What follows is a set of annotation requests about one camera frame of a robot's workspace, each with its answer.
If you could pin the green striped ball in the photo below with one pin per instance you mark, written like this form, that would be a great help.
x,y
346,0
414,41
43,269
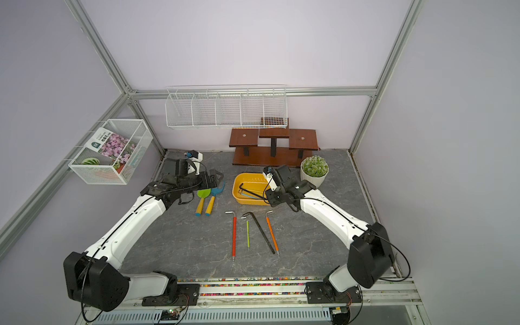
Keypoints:
x,y
91,161

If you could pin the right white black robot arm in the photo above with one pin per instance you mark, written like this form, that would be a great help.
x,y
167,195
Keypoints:
x,y
371,252

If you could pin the brown wooden stepped stand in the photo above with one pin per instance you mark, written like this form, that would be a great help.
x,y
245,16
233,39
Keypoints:
x,y
273,147

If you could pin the blue garden hand rake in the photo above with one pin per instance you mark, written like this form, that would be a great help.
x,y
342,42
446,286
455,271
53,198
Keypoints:
x,y
214,192

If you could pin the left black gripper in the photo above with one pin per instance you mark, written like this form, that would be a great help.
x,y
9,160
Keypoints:
x,y
214,183

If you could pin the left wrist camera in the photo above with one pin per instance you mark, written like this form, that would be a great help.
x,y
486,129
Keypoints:
x,y
182,163

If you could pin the long white wire shelf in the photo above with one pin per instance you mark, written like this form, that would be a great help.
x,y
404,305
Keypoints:
x,y
226,106

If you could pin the yellow plastic storage box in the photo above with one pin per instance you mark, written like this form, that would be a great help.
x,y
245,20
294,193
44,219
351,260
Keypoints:
x,y
254,182

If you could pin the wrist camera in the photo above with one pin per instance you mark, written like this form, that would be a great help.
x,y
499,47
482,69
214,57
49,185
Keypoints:
x,y
277,177
182,163

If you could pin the white wire side basket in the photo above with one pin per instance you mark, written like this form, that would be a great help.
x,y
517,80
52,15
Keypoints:
x,y
110,172

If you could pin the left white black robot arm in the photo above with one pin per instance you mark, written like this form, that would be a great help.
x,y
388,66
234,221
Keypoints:
x,y
93,277

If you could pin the white pot green plant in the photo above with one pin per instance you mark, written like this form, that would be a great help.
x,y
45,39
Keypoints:
x,y
314,170

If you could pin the flower seed packet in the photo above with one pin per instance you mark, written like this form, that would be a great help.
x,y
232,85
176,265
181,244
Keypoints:
x,y
111,145

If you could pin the large black hex key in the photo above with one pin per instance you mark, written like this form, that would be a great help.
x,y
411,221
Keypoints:
x,y
261,230

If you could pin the orange hex key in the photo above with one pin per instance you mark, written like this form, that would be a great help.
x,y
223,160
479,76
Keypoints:
x,y
271,230

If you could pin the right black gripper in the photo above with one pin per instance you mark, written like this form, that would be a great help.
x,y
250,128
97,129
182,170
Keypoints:
x,y
271,199

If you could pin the green garden trowel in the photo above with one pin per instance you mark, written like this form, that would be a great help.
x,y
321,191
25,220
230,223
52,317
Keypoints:
x,y
202,194

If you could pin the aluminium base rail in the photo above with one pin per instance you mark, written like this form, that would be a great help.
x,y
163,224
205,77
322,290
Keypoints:
x,y
268,301

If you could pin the blue hex key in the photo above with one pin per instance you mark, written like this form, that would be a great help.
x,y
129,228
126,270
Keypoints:
x,y
247,196

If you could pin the thin black hex key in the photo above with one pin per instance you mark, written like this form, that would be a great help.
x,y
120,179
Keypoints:
x,y
244,190

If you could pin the red hex key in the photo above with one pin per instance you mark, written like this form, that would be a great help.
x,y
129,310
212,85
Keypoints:
x,y
234,232

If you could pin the green hex key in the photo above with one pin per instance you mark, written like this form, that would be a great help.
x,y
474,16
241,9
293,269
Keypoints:
x,y
247,224

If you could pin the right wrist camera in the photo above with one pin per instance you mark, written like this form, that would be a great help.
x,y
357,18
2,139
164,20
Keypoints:
x,y
277,177

